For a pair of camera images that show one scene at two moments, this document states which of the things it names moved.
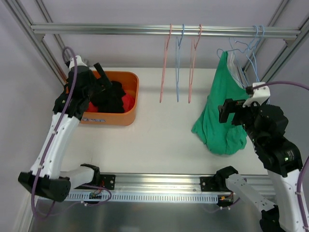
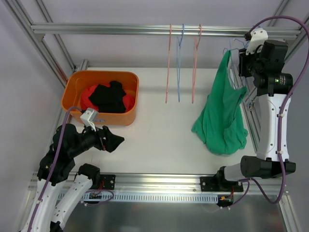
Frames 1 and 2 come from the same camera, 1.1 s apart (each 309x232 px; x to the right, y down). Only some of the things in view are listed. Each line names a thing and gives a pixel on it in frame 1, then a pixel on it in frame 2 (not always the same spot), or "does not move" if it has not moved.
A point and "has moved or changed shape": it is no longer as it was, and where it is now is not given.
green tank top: x=222 y=138 does not move
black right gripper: x=230 y=110 → x=244 y=65
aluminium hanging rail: x=162 y=30 does not move
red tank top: x=128 y=101 does not move
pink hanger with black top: x=193 y=52 has moved or changed shape
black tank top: x=109 y=99 does not move
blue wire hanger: x=177 y=57 does not move
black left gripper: x=97 y=80 → x=105 y=138
